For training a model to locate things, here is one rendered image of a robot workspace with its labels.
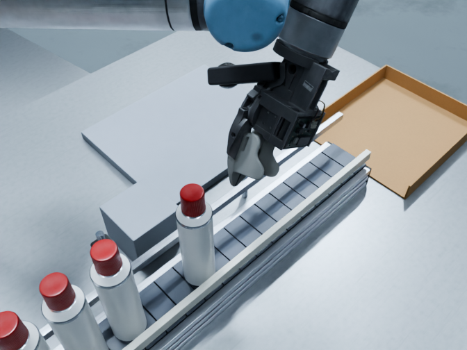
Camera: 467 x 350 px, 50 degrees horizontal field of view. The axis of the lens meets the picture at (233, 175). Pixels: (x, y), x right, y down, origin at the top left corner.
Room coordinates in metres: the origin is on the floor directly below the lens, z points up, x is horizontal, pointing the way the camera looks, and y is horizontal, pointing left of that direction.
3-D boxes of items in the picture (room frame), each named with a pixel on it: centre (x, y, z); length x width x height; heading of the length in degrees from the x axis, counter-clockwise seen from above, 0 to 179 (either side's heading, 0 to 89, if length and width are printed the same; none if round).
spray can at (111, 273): (0.33, 0.16, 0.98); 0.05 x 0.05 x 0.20
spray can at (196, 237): (0.42, 0.05, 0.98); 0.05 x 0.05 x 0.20
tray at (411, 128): (0.82, -0.35, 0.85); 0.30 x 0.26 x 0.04; 134
